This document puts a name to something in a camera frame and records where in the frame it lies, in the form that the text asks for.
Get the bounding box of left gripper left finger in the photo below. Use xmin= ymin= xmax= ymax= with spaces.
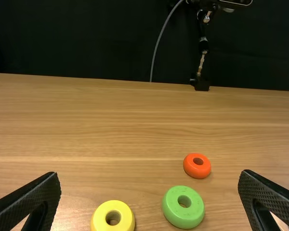
xmin=0 ymin=171 xmax=62 ymax=231

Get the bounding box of light green ring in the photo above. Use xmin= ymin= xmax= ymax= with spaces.
xmin=162 ymin=185 xmax=206 ymax=230

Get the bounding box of orange ring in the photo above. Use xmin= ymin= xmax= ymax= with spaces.
xmin=183 ymin=153 xmax=212 ymax=180

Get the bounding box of black clamp stand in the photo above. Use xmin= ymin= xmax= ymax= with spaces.
xmin=189 ymin=0 xmax=220 ymax=91

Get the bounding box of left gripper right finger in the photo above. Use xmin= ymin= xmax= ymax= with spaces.
xmin=237 ymin=169 xmax=289 ymax=231

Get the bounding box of yellow ring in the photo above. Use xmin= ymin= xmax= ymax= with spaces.
xmin=90 ymin=200 xmax=136 ymax=231

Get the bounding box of grey cable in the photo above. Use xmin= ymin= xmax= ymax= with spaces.
xmin=149 ymin=0 xmax=185 ymax=83

